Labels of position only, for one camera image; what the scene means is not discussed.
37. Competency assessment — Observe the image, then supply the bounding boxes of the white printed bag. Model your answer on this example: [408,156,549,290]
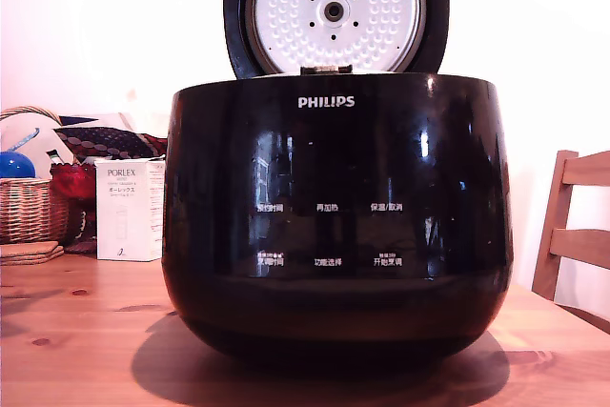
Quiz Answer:
[0,113,72,179]

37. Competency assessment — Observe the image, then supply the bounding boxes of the black Philips rice cooker body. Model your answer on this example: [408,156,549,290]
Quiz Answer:
[160,71,514,370]

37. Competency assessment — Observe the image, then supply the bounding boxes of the blue ball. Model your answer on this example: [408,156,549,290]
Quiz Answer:
[0,150,37,180]

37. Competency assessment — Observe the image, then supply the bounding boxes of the wooden ladder-back chair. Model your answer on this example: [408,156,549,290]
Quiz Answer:
[531,149,610,337]

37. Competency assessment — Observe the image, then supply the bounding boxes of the white Porlex box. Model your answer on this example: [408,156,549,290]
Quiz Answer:
[93,156,168,263]

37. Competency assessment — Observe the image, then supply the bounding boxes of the cork coaster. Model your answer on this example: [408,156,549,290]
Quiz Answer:
[0,247,66,267]
[0,240,59,256]

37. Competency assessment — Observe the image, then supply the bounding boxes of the woven wicker basket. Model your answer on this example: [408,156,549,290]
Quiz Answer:
[0,106,72,246]

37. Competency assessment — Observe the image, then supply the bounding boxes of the dark patterned cloth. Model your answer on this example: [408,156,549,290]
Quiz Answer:
[52,113,169,166]

